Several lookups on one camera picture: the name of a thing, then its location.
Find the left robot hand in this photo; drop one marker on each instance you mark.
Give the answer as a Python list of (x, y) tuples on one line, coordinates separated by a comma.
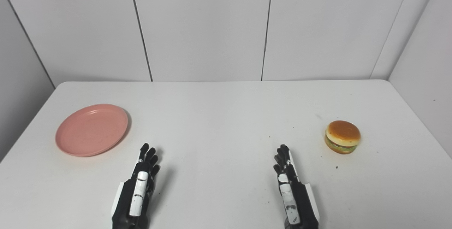
[(136, 193)]

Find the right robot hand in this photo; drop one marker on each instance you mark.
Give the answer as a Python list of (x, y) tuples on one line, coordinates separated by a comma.
[(295, 197)]

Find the toy hamburger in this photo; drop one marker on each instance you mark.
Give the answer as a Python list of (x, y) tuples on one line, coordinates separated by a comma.
[(342, 137)]

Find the pink plate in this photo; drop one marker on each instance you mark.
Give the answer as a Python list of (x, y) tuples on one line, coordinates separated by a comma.
[(91, 130)]

